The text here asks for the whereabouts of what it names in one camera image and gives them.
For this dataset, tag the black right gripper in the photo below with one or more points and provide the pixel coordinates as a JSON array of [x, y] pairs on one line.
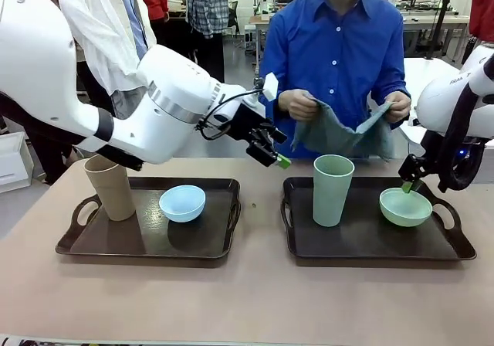
[[415, 166]]

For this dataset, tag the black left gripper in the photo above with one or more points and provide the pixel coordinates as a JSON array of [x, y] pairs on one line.
[[241, 120]]

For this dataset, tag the pale green bowl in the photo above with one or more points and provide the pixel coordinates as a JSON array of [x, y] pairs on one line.
[[405, 211]]

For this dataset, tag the grey-teal cloth mat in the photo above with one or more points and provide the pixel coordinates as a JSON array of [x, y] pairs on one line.
[[328, 133]]

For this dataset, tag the person left forearm blue sleeve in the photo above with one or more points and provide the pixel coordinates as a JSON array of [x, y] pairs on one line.
[[403, 91]]

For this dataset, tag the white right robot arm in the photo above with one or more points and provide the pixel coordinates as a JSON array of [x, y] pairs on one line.
[[436, 102]]

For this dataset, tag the person right forearm blue sleeve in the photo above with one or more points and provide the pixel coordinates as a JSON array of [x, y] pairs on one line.
[[276, 108]]

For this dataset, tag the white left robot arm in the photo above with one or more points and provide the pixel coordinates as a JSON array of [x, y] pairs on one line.
[[173, 102]]

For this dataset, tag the dark brown tray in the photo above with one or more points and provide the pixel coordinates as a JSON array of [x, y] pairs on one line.
[[366, 245], [116, 241]]

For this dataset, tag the person right hand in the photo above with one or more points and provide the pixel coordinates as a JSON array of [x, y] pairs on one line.
[[303, 104]]

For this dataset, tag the person left hand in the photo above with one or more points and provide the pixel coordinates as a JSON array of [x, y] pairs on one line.
[[398, 108]]

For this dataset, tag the pale green tall cup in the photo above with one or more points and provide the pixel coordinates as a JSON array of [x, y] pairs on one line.
[[332, 191]]

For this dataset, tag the light blue bowl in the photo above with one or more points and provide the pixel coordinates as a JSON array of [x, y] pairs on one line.
[[181, 205]]

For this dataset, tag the person torso blue shirt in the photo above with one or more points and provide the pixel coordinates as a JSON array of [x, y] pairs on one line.
[[339, 45]]

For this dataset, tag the bystander in plaid shirt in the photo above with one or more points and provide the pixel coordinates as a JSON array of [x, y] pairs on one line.
[[204, 6]]

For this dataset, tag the tan tall cup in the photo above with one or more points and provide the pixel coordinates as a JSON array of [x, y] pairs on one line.
[[112, 191]]

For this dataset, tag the grey background workbench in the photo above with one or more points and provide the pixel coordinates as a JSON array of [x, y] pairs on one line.
[[424, 19]]

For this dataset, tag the black tripod stand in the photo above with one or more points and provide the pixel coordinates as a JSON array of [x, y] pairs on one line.
[[444, 14]]

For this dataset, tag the bystander in red jacket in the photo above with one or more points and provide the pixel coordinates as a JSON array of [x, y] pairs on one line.
[[482, 6]]

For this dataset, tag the bystander in white coat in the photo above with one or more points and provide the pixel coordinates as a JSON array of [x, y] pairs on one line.
[[100, 25]]

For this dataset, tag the white storage box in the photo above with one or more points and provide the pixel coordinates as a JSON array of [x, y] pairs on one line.
[[11, 160]]

